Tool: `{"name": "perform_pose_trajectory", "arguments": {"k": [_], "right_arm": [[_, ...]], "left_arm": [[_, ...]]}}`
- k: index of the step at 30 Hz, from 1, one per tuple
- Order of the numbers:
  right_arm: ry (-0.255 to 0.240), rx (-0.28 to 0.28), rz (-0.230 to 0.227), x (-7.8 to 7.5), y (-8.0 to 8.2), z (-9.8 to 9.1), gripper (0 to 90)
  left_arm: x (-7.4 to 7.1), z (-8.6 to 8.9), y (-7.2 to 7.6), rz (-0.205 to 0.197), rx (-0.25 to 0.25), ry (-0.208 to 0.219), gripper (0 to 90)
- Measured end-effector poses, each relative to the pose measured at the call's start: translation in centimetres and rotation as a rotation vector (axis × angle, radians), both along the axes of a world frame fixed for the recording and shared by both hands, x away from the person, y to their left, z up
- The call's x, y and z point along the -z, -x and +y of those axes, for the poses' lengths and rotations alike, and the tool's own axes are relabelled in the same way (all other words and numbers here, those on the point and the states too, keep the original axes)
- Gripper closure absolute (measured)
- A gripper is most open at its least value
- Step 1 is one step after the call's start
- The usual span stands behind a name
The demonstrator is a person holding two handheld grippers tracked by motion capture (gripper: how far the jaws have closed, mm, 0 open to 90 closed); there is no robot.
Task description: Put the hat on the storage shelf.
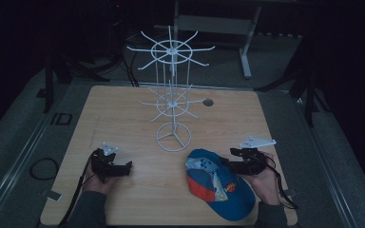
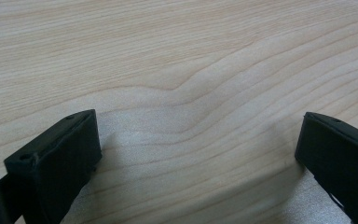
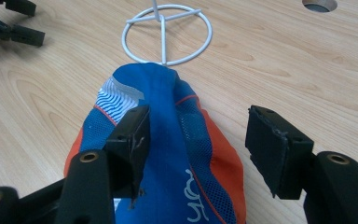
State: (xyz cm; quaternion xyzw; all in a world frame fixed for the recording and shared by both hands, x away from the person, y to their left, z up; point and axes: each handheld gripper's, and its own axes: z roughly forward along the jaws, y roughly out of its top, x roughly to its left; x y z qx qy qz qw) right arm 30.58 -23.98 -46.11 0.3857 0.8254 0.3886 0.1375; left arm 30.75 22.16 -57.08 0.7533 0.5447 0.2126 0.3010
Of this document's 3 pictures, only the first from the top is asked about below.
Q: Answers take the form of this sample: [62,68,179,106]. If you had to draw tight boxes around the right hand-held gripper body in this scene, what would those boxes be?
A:
[229,136,277,177]

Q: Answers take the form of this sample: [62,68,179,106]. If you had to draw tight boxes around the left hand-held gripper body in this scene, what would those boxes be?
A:
[90,142,127,183]

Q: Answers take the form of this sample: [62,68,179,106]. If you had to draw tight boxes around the blue and orange cap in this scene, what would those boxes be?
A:
[184,148,257,222]

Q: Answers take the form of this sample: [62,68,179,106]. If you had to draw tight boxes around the white wire display rack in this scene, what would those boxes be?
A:
[126,25,217,153]

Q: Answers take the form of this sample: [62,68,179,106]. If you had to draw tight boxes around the person's left hand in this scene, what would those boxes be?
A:
[81,157,120,195]

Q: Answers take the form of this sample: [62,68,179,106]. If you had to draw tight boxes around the person's right hand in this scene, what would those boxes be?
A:
[240,151,282,206]

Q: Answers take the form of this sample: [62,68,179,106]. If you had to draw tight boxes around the black tripod stand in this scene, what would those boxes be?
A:
[254,37,332,128]
[36,50,111,114]

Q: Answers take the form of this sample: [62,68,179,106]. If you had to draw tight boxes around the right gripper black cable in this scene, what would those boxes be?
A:
[259,155,299,210]

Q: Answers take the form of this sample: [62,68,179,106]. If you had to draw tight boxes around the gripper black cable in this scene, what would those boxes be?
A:
[259,155,299,210]
[57,151,100,228]

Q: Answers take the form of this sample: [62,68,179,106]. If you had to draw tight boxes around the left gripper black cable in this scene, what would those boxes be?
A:
[57,151,100,228]

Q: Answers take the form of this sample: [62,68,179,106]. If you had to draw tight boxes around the black cable loop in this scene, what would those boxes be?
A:
[29,157,60,181]

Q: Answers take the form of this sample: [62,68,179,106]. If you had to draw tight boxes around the black floor cables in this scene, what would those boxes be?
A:
[107,37,141,87]

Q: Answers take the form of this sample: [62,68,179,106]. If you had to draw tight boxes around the grey metal table frame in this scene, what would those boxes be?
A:
[154,0,263,80]

